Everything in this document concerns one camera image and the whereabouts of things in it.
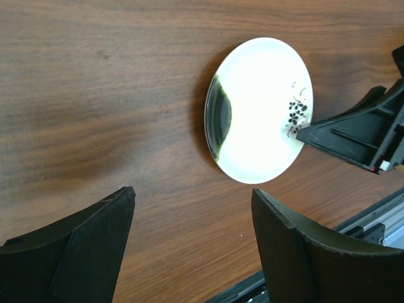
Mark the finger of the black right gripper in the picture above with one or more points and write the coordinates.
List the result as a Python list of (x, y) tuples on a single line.
[(397, 60), (368, 136)]

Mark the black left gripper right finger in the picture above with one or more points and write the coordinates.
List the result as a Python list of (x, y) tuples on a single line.
[(304, 261)]

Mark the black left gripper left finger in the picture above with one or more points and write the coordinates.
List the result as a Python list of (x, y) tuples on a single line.
[(75, 259)]

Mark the cream plate black brushstroke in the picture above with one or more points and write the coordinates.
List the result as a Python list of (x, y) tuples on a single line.
[(259, 98)]

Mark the aluminium rail frame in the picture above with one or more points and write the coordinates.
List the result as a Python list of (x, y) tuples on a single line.
[(381, 223)]

